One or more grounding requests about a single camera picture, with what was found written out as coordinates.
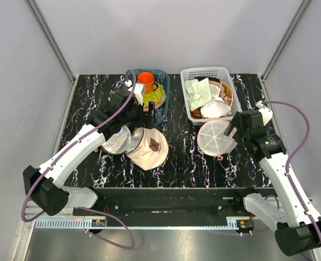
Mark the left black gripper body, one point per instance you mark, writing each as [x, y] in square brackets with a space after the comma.
[134, 118]

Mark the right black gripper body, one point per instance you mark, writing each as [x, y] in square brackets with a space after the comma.
[240, 135]

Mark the white pink mesh laundry bag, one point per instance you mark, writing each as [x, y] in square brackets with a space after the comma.
[212, 141]

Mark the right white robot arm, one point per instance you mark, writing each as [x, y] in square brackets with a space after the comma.
[297, 227]

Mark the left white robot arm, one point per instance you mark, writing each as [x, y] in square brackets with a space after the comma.
[44, 185]

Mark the pink plate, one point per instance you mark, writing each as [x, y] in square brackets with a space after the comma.
[158, 105]

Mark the teal plastic tray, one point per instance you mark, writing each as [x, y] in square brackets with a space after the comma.
[162, 78]

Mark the yellow dotted plate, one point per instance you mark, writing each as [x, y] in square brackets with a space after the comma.
[155, 96]

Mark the brown garment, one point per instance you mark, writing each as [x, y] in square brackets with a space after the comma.
[225, 95]

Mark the orange mug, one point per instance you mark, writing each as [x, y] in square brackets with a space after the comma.
[147, 79]

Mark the pale green cloth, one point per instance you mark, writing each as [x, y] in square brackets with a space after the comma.
[200, 92]

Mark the white plastic basket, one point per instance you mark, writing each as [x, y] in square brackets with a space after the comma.
[215, 72]

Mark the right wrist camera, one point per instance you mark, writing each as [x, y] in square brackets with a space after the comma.
[266, 113]

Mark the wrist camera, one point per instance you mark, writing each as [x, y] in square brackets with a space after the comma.
[266, 113]
[139, 90]

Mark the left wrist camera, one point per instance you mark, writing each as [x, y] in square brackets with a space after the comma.
[139, 90]

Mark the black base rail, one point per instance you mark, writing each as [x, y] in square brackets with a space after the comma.
[179, 207]

